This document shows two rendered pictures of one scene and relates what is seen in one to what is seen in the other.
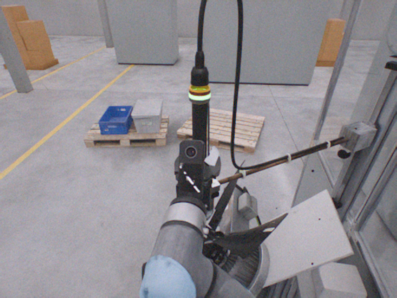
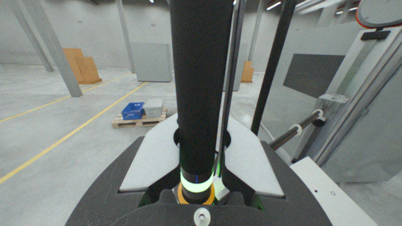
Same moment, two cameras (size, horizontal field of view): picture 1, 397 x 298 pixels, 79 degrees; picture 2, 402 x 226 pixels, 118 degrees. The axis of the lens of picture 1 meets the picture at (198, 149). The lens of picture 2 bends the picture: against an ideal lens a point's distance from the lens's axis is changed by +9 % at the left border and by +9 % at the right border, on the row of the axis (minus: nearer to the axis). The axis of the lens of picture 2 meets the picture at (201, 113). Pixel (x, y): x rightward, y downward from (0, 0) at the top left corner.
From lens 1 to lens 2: 46 cm
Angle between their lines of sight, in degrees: 10
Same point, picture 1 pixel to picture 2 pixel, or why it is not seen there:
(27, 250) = (50, 213)
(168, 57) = (166, 78)
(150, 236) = not seen: hidden behind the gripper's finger
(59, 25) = (105, 62)
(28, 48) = (82, 71)
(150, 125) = (155, 112)
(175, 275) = not seen: outside the picture
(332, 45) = (246, 72)
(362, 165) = (326, 131)
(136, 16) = (147, 56)
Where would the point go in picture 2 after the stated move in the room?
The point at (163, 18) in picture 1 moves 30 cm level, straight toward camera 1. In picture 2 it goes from (163, 58) to (163, 58)
